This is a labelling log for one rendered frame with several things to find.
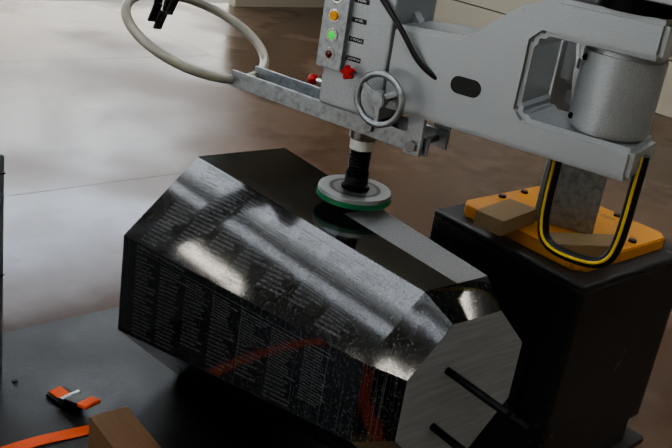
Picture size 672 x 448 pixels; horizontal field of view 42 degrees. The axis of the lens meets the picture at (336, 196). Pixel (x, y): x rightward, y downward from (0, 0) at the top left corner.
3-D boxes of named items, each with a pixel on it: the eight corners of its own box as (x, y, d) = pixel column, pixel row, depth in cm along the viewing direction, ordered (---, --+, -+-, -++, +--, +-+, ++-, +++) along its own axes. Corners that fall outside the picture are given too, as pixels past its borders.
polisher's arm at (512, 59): (639, 206, 219) (695, 10, 201) (609, 229, 200) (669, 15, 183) (390, 125, 255) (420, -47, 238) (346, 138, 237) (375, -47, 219)
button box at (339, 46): (345, 71, 236) (361, -37, 226) (339, 72, 233) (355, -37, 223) (321, 63, 239) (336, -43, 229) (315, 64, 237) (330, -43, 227)
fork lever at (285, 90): (452, 147, 244) (456, 130, 242) (418, 159, 229) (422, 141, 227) (262, 79, 278) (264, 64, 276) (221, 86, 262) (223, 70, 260)
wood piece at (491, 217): (506, 212, 283) (510, 198, 281) (533, 223, 277) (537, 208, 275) (472, 224, 268) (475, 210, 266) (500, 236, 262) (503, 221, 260)
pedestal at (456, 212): (501, 352, 356) (542, 182, 330) (643, 441, 311) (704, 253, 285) (383, 396, 314) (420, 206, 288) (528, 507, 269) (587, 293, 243)
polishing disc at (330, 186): (404, 203, 251) (404, 199, 251) (338, 207, 241) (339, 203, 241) (368, 176, 268) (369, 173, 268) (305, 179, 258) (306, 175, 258)
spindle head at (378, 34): (466, 135, 243) (499, -29, 227) (427, 149, 225) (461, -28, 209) (358, 101, 260) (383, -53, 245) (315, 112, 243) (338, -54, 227)
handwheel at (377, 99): (415, 130, 231) (425, 74, 225) (396, 136, 223) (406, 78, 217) (368, 114, 238) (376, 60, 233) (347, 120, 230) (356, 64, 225)
